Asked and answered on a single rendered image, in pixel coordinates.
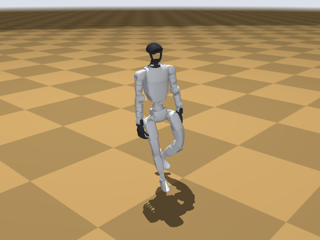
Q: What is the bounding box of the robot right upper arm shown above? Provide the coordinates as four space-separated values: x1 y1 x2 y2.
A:
134 69 146 103

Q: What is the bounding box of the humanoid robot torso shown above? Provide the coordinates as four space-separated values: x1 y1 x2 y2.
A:
143 62 169 123

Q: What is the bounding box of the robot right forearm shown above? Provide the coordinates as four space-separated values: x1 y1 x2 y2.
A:
134 95 144 125

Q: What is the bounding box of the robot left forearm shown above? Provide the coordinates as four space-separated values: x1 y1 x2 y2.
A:
173 86 184 112

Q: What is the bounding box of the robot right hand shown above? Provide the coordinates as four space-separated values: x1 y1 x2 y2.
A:
136 119 149 139

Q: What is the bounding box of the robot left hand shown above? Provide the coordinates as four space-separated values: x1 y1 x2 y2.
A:
176 108 183 124

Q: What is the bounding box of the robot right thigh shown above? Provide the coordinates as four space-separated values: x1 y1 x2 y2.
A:
143 115 163 157

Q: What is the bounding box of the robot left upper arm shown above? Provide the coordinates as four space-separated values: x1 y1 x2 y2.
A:
166 64 180 95

